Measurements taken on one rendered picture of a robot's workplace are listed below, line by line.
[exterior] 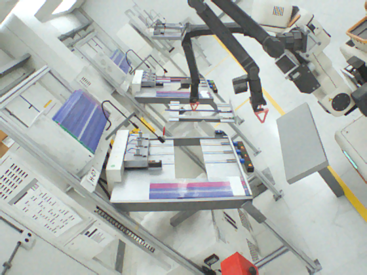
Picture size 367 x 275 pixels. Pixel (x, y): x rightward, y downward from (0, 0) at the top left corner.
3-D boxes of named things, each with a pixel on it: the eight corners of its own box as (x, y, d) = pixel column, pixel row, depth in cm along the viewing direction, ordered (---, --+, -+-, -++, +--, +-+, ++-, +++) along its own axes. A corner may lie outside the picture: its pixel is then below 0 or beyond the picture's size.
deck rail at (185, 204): (250, 205, 159) (251, 196, 156) (251, 207, 157) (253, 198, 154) (111, 209, 156) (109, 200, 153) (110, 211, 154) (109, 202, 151)
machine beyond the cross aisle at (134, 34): (208, 54, 693) (149, -11, 623) (213, 63, 620) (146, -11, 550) (163, 93, 730) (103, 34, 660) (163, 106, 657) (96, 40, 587)
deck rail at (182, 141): (228, 143, 219) (229, 135, 217) (229, 145, 218) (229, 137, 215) (125, 145, 216) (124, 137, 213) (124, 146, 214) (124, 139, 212)
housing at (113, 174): (130, 148, 215) (129, 129, 209) (122, 190, 171) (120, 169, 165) (118, 148, 215) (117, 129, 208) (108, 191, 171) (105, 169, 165)
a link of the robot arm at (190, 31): (179, 33, 165) (178, 20, 169) (181, 50, 177) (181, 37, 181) (262, 27, 162) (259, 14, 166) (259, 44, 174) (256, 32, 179)
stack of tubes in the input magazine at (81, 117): (109, 114, 201) (78, 86, 192) (94, 154, 156) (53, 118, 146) (97, 126, 205) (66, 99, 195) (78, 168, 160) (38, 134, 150)
